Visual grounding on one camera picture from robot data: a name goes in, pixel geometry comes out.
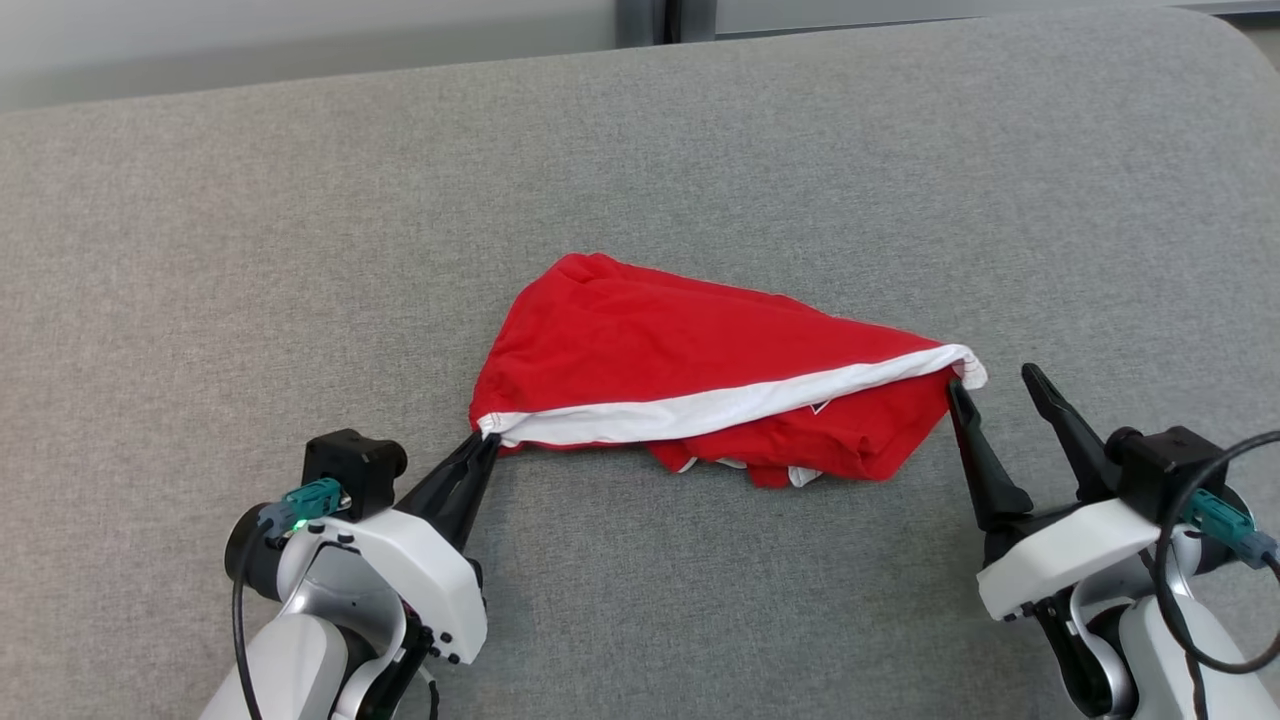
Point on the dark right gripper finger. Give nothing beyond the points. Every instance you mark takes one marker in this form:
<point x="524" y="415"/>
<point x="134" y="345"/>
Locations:
<point x="985" y="470"/>
<point x="1080" y="445"/>

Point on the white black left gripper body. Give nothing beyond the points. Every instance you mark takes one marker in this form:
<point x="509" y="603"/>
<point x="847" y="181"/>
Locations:
<point x="430" y="575"/>

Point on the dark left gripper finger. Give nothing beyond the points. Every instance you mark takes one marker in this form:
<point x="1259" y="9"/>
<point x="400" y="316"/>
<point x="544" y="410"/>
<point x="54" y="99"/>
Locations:
<point x="468" y="505"/>
<point x="450" y="475"/>

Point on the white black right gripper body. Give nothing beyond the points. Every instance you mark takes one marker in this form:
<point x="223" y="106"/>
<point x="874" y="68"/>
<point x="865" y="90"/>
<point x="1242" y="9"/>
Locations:
<point x="1060" y="565"/>

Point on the red shorts white waistband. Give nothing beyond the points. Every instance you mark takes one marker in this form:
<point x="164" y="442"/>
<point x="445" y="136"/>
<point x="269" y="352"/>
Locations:
<point x="650" y="345"/>

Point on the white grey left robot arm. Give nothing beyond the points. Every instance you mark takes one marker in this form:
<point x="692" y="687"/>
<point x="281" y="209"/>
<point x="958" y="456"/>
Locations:
<point x="290" y="670"/>

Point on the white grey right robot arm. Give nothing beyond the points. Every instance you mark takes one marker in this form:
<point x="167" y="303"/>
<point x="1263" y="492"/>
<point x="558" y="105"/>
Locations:
<point x="1150" y="650"/>

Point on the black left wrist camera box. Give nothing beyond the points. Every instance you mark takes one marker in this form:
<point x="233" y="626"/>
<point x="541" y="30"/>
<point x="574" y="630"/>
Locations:
<point x="350" y="465"/>

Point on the teal left camera connector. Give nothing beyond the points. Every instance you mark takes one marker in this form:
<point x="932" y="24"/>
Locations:
<point x="310" y="498"/>

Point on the teal camera connector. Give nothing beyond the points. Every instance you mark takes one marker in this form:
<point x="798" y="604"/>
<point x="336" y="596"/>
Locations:
<point x="310" y="498"/>
<point x="1225" y="525"/>

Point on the teal right camera connector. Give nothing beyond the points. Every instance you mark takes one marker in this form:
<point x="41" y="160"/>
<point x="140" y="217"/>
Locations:
<point x="1225" y="525"/>

